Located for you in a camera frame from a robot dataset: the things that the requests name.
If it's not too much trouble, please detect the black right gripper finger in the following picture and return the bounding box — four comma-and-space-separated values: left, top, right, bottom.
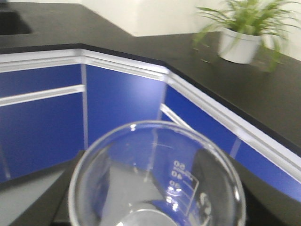
191, 148, 240, 226

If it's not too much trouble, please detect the clear glass beaker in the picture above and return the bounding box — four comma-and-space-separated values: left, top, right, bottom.
68, 121, 246, 226

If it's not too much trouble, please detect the blue lab bench cabinet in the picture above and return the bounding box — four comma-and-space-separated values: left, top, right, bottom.
0, 49, 301, 200

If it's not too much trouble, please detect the black bench sink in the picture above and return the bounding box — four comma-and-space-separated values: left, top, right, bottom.
0, 9, 32, 35

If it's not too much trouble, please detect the white plant pot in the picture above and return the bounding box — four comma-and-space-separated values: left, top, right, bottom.
218, 28, 261, 64

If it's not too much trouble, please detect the green potted plant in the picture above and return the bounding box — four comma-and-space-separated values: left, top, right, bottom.
192, 0, 301, 72

